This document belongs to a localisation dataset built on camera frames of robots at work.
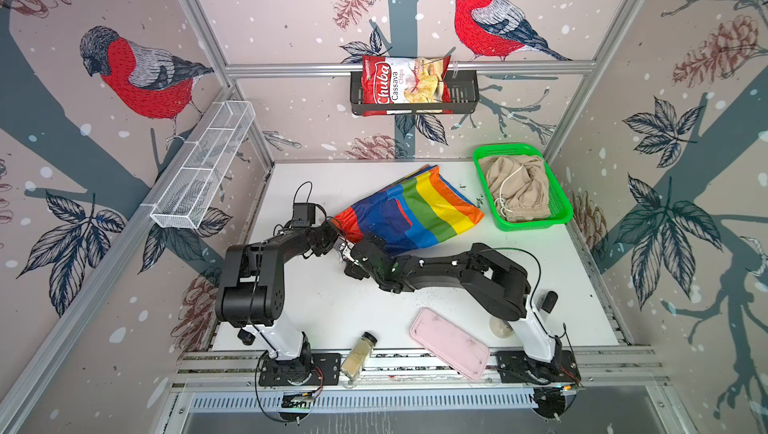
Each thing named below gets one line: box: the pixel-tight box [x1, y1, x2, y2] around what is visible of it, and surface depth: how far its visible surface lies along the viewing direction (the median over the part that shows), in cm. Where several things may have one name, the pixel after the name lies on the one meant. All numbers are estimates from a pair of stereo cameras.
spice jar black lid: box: [341, 331, 378, 389], surface depth 74 cm
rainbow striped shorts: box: [332, 165, 485, 250], surface depth 103 cm
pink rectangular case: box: [409, 307, 491, 382], surface depth 77 cm
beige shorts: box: [480, 155, 551, 223], surface depth 104 cm
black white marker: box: [541, 290, 559, 314], surface depth 81 cm
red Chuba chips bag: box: [361, 55, 452, 117], surface depth 90 cm
